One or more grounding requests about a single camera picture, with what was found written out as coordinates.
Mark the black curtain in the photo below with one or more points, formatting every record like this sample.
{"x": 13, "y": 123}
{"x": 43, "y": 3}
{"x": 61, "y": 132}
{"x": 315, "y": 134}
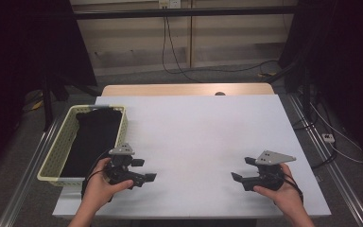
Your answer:
{"x": 343, "y": 63}
{"x": 19, "y": 47}

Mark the white power strip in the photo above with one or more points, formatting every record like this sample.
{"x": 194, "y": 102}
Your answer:
{"x": 328, "y": 137}

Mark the person's right hand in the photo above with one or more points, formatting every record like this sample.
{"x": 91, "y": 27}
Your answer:
{"x": 288, "y": 197}

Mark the pale yellow plastic basket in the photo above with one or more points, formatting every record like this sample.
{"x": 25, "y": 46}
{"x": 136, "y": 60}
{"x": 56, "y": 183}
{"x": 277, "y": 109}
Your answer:
{"x": 55, "y": 151}

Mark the wooden table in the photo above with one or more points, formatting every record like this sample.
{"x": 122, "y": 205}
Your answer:
{"x": 176, "y": 89}

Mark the person's left hand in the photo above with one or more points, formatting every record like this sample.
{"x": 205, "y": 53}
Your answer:
{"x": 97, "y": 189}

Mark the black horizontal bar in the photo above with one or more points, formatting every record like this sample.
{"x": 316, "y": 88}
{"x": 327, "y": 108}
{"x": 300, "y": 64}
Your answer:
{"x": 186, "y": 13}

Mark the white table board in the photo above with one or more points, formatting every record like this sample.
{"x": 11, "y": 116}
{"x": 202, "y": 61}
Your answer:
{"x": 195, "y": 135}

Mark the black cloth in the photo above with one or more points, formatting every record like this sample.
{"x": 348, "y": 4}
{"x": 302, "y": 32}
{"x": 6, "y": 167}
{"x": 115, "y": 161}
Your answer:
{"x": 94, "y": 142}

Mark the white wall outlet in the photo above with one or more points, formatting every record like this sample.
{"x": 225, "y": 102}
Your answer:
{"x": 169, "y": 3}

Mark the black metal stand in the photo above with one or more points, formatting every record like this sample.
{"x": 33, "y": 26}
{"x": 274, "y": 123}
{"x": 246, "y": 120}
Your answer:
{"x": 47, "y": 104}

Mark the aluminium floor rail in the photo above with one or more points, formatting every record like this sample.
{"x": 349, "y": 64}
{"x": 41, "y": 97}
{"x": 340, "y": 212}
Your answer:
{"x": 28, "y": 176}
{"x": 334, "y": 170}

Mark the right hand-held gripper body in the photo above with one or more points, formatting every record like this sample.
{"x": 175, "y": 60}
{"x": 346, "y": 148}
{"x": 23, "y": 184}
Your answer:
{"x": 274, "y": 157}

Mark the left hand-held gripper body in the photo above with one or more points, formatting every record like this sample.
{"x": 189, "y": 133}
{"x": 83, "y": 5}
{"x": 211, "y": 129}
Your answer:
{"x": 123, "y": 149}

